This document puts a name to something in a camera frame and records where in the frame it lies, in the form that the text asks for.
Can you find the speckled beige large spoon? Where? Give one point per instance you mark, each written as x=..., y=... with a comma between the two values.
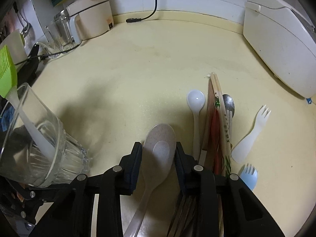
x=157, y=158

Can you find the blue cloth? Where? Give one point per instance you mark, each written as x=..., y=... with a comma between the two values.
x=6, y=118

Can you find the blue plastic spork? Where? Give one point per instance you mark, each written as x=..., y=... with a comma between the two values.
x=250, y=176

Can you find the red handled utensil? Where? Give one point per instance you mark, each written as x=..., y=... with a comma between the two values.
x=217, y=160

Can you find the disposable chopsticks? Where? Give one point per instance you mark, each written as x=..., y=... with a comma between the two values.
x=225, y=144

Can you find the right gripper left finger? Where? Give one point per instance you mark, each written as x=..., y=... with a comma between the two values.
x=119, y=180

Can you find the clear glass tumbler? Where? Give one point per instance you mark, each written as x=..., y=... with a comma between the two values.
x=21, y=159

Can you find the black electric griddle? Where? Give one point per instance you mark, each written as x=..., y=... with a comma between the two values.
x=28, y=66

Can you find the white plastic spork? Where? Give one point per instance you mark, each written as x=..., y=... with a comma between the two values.
x=241, y=150

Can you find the white cutting board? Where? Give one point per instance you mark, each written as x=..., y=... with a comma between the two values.
x=16, y=47

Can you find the metal spoon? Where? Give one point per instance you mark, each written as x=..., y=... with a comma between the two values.
x=230, y=109

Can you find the wooden handled fork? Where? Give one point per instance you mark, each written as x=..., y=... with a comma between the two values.
x=183, y=212

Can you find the glass jar with metal lid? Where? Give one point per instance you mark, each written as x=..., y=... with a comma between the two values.
x=58, y=30

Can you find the white rice cooker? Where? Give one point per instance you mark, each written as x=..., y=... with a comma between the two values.
x=285, y=40

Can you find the beige electric cooker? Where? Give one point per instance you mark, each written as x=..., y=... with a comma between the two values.
x=89, y=19

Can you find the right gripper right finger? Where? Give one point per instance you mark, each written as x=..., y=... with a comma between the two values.
x=243, y=213

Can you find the small white plastic spoon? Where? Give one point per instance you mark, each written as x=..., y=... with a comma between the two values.
x=196, y=101

